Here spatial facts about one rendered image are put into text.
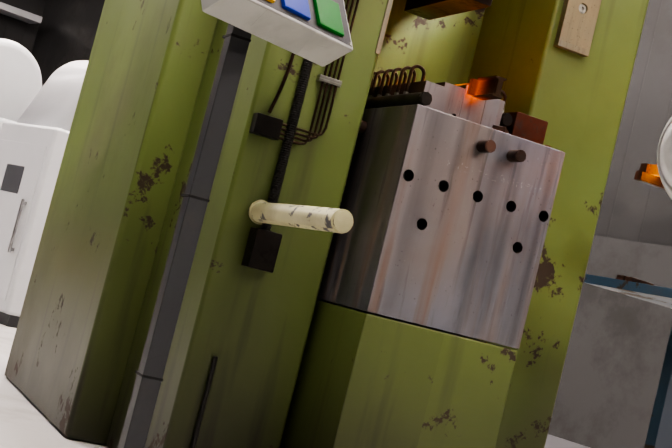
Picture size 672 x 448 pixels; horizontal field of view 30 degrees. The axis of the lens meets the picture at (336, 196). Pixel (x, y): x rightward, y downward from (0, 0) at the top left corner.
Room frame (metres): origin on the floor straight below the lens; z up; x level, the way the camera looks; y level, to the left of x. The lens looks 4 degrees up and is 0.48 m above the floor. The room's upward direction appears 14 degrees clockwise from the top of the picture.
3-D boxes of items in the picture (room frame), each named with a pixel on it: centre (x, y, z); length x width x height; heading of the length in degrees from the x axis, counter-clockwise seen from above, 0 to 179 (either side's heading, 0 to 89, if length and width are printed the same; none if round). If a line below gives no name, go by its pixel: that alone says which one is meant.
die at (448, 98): (2.89, -0.14, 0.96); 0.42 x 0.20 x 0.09; 23
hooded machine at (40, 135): (6.02, 1.23, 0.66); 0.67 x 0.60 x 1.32; 127
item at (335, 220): (2.48, 0.06, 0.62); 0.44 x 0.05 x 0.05; 23
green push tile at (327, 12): (2.39, 0.10, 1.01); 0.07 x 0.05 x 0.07; 138
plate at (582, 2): (2.94, -0.46, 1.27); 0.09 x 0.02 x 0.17; 113
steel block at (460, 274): (2.92, -0.18, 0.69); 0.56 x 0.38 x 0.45; 23
